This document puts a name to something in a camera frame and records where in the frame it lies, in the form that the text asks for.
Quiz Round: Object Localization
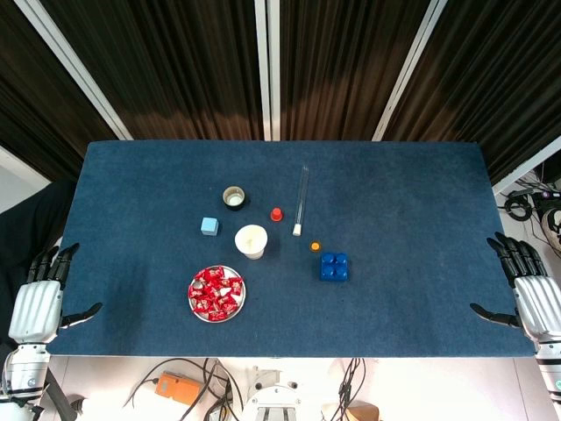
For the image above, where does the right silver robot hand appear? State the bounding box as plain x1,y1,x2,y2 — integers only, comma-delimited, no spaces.
469,231,561,348

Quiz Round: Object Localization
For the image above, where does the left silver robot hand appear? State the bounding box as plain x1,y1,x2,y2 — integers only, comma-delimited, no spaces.
8,242,104,346

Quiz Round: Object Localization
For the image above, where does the metal plate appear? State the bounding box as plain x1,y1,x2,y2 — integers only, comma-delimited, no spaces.
188,264,247,325

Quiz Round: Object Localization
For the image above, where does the white paper cup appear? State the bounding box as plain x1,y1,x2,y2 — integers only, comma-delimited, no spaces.
234,224,269,260

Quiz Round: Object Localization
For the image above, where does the black fabric bundle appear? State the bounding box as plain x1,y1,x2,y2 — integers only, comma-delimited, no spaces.
0,177,80,347

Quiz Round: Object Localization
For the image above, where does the black electronic box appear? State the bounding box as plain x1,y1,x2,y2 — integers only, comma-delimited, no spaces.
530,189,561,223

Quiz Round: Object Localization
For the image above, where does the blue felt table cover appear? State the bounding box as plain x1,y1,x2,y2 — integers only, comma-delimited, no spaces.
46,139,536,359

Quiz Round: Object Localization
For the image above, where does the orange box device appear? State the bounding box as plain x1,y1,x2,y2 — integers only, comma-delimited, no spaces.
155,370,205,407

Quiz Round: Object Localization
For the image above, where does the brown cardboard piece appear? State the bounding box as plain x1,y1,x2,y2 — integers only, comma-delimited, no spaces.
321,401,380,421

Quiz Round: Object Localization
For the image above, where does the blue building block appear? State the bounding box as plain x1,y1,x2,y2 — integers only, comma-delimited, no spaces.
318,251,352,282

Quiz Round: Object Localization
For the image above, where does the dark brown curtain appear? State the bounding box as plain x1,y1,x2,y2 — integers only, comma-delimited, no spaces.
41,0,264,141
385,0,561,185
0,0,120,182
279,0,433,141

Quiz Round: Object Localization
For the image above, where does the white robot torso base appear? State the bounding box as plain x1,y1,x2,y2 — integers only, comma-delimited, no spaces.
239,366,304,421

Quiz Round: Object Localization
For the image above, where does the glass test tube white stopper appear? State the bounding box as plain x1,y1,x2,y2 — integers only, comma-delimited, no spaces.
292,164,310,238

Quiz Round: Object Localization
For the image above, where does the dark grey curved hose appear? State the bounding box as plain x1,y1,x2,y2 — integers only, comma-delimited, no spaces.
41,367,87,421

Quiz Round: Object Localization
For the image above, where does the black coiled cable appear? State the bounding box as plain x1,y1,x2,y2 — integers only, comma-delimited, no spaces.
502,192,534,221

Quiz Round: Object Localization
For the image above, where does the white frame post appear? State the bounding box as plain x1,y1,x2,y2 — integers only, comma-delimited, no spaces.
14,0,134,141
372,0,450,142
491,134,561,196
254,0,281,141

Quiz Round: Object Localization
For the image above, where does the black cable bundle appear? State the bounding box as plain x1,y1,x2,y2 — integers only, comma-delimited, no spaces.
122,357,245,421
330,357,367,421

